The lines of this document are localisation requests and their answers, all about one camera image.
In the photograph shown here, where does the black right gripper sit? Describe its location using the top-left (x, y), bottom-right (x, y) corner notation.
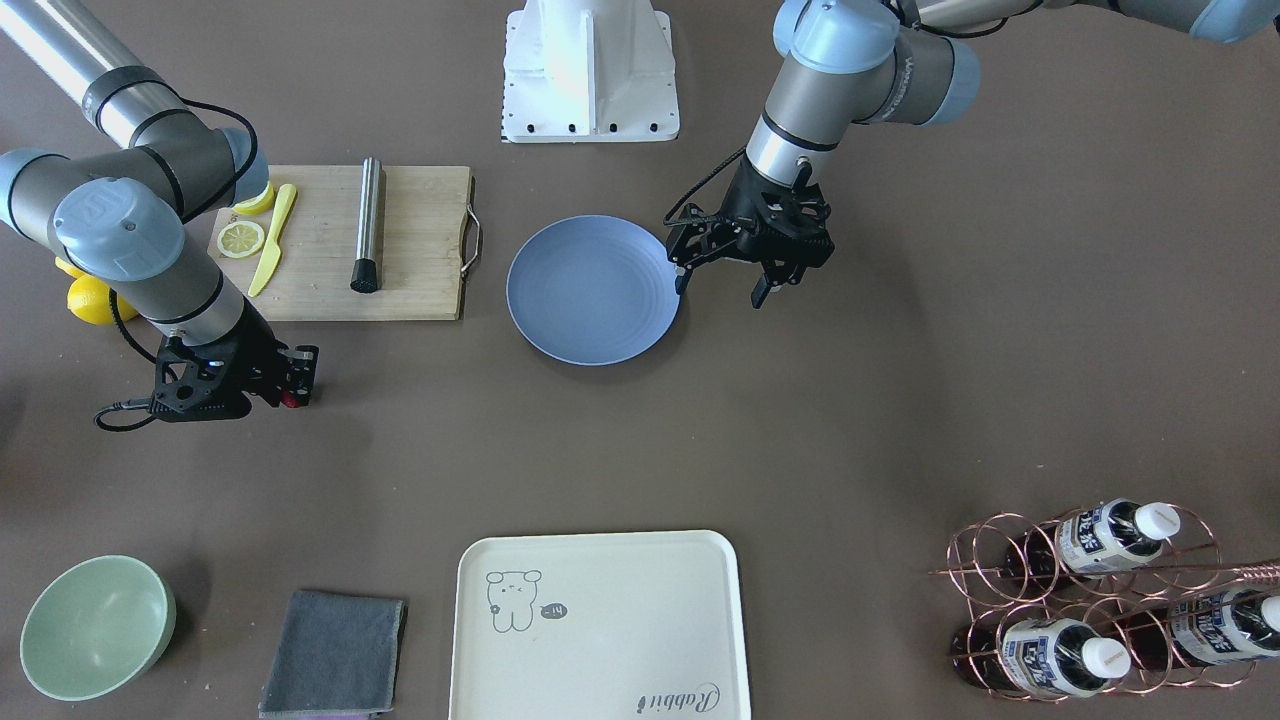
top-left (151, 304), bottom-right (319, 421)

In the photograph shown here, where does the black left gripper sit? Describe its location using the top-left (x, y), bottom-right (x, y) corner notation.
top-left (666, 158), bottom-right (835, 309)

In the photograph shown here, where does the blue plate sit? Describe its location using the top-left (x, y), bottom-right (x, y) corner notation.
top-left (506, 215), bottom-right (680, 366)

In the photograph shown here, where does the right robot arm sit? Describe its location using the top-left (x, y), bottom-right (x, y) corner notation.
top-left (1, 1), bottom-right (317, 421)

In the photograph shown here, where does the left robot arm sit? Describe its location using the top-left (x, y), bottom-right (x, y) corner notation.
top-left (663, 1), bottom-right (1060, 307)

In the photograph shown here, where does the steel muddler black tip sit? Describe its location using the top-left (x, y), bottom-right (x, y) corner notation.
top-left (349, 156), bottom-right (385, 293)

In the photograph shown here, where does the lemon half upper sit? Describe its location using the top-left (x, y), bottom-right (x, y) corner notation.
top-left (215, 220), bottom-right (266, 259)

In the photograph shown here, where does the lemon half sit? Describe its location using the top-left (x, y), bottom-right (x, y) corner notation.
top-left (215, 220), bottom-right (266, 259)
top-left (230, 181), bottom-right (276, 217)

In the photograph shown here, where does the lemon half lower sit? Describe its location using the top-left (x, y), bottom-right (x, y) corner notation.
top-left (230, 181), bottom-right (276, 217)

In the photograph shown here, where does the yellow plastic knife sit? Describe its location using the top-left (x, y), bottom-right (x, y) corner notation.
top-left (248, 183), bottom-right (298, 297)

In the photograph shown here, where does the wooden cutting board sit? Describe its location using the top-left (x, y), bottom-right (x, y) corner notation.
top-left (251, 165), bottom-right (472, 322)

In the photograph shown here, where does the grey folded cloth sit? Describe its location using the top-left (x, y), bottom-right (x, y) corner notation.
top-left (259, 591), bottom-right (404, 719)

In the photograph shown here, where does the green bowl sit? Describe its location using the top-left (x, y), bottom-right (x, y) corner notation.
top-left (20, 555), bottom-right (177, 702)

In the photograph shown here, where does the cream rabbit tray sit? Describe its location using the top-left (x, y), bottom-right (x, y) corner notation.
top-left (449, 530), bottom-right (753, 719)

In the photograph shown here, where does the tea bottle back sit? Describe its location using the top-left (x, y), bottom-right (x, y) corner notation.
top-left (1120, 587), bottom-right (1279, 671)
top-left (998, 498), bottom-right (1181, 591)

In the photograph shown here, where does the tea bottle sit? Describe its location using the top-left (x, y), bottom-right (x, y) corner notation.
top-left (1120, 587), bottom-right (1279, 671)
top-left (950, 619), bottom-right (1132, 701)
top-left (998, 498), bottom-right (1181, 591)

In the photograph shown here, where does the tea bottle front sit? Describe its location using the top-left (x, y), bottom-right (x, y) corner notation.
top-left (950, 619), bottom-right (1132, 701)

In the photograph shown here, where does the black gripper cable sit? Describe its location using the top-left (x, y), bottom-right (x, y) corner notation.
top-left (93, 290), bottom-right (166, 433)

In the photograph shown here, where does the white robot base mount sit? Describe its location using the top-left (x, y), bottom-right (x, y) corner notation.
top-left (500, 1), bottom-right (680, 143)

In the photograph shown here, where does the copper wire bottle rack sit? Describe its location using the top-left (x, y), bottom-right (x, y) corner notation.
top-left (943, 498), bottom-right (1277, 703)

